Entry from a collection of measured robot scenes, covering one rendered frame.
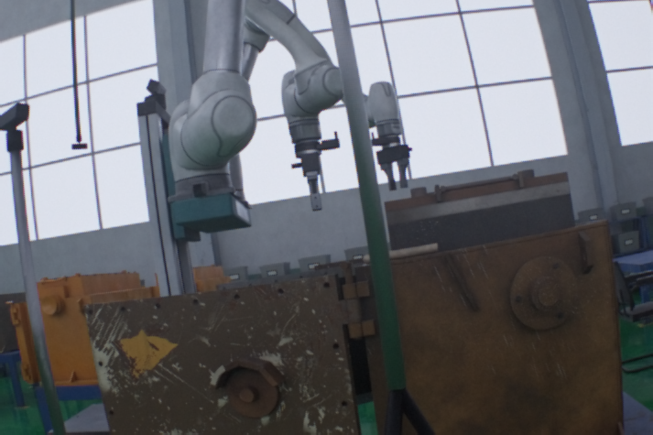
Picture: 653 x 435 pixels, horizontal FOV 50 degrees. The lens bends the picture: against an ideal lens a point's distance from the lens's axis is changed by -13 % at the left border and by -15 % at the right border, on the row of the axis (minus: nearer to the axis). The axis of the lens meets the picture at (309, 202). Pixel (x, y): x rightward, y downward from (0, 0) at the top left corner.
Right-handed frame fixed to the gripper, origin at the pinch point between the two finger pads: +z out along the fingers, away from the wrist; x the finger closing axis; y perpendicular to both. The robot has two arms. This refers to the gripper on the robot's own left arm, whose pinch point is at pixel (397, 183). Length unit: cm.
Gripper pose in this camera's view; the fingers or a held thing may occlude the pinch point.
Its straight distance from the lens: 291.3
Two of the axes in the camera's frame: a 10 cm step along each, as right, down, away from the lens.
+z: 1.5, 9.9, -0.7
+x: -6.0, 1.5, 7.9
